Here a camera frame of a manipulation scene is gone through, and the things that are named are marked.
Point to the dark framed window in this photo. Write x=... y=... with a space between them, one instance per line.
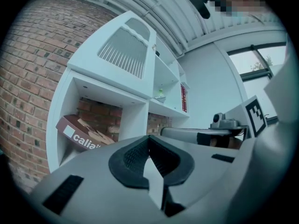
x=245 y=62

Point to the green drink bottle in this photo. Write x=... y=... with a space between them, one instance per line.
x=160 y=92

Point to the dark red gilt book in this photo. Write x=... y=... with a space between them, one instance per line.
x=186 y=100

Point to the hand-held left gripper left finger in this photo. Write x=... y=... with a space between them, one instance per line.
x=98 y=171

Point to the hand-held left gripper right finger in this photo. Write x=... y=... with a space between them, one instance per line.
x=205 y=171

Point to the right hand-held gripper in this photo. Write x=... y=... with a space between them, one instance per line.
x=247 y=115

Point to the white blue plastic packet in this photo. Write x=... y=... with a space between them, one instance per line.
x=160 y=98

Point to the black head-worn camera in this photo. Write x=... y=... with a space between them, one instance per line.
x=198 y=1

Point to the tall white shelf compartment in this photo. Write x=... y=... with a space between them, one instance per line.
x=133 y=118

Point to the person's right hand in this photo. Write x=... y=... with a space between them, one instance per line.
x=234 y=143

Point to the white ceiling pipe run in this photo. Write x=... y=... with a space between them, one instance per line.
x=177 y=31

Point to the white open bookshelf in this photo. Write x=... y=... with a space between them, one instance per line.
x=163 y=78

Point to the brown hardcover book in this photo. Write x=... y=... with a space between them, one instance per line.
x=63 y=122

